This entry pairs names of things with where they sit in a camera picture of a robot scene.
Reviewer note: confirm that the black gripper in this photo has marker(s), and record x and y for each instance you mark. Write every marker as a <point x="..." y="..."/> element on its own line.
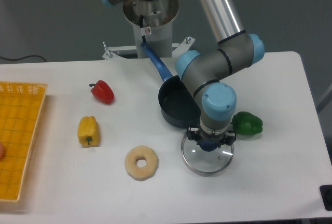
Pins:
<point x="220" y="136"/>

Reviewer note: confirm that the black device at table edge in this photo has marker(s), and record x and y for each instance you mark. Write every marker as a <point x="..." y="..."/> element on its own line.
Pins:
<point x="326" y="194"/>

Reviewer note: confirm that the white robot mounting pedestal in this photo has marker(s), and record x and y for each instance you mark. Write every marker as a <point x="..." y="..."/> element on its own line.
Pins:
<point x="152" y="21"/>

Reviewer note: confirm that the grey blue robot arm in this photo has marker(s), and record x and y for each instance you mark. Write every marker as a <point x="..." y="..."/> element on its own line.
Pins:
<point x="200" y="74"/>

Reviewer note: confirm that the beige donut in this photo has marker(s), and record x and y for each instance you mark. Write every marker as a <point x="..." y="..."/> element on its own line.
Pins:
<point x="141" y="162"/>

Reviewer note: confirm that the dark pot with blue handle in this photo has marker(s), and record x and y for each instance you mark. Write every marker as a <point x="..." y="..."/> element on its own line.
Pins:
<point x="177" y="105"/>

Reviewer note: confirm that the glass lid with blue knob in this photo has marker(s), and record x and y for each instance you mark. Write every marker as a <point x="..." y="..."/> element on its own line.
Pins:
<point x="205" y="163"/>

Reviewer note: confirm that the green bell pepper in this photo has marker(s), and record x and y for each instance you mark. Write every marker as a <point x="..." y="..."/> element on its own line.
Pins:
<point x="245" y="123"/>

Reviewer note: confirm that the red bell pepper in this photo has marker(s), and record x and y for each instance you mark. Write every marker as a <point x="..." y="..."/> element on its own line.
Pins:
<point x="102" y="92"/>

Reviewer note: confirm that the yellow bell pepper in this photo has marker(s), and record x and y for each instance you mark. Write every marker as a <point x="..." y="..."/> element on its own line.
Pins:
<point x="88" y="132"/>

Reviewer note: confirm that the yellow woven basket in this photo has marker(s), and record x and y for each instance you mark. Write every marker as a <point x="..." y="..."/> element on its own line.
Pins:
<point x="21" y="105"/>

